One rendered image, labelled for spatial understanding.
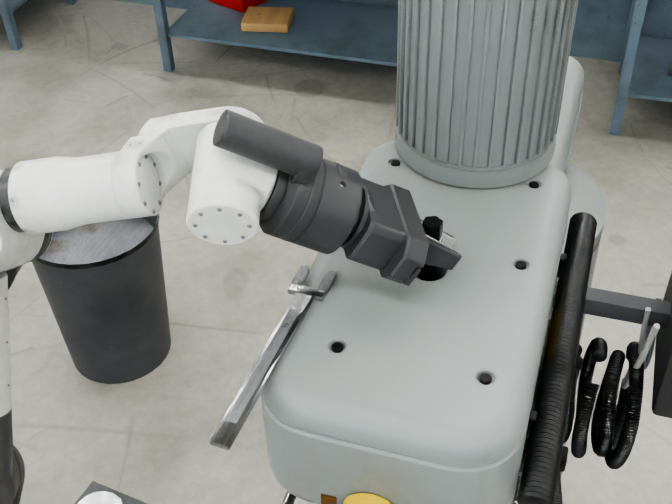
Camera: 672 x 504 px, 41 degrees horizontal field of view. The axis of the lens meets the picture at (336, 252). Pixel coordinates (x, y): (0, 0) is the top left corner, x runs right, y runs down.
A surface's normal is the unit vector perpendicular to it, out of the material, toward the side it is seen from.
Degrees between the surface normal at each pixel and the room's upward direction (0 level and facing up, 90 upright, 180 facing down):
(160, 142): 94
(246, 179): 35
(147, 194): 79
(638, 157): 0
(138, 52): 0
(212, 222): 106
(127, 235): 0
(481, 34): 90
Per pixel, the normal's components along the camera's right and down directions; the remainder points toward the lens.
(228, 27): -0.02, -0.76
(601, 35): -0.30, 0.62
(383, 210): 0.49, -0.71
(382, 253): 0.14, 0.64
